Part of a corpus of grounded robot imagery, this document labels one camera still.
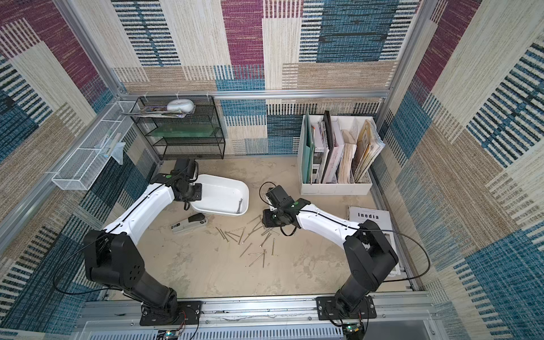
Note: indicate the green folder in organizer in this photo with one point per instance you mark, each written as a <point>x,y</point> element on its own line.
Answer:
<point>308,150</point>

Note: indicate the black binder in organizer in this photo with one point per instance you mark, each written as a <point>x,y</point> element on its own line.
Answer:
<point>328,130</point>

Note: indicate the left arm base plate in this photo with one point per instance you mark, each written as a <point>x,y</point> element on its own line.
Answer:
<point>184,312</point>

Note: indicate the white round device on shelf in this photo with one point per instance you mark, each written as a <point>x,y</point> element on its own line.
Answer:
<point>180,105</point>

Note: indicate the white desktop file organizer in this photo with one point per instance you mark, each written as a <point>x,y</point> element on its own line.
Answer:
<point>332,170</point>

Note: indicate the black wire mesh shelf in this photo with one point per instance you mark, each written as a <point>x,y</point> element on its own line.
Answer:
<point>199,135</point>

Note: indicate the white wire wall basket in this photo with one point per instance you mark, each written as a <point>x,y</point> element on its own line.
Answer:
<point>102,143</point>

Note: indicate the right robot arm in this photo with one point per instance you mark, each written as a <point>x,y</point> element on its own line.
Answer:
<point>335,229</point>

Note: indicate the white Inedia magazine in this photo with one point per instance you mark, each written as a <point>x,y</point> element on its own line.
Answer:
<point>380,225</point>

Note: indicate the white plastic storage box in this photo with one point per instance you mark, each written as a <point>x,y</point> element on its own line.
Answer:
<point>220,196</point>

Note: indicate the steel nail lower pair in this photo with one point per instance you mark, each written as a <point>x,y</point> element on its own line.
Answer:
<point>261,256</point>

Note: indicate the magazines on black shelf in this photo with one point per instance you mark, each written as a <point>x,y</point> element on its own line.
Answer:
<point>161,112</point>

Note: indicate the brown envelopes in organizer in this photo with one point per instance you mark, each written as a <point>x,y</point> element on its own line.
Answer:
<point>369,146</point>

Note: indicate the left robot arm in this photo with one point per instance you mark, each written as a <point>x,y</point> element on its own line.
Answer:
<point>111,257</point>

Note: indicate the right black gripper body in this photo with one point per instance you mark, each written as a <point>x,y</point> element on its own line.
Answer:
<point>275,197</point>

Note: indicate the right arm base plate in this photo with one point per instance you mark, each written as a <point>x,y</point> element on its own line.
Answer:
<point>328,309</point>

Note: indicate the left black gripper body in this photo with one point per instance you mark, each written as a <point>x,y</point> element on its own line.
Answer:
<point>194,192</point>

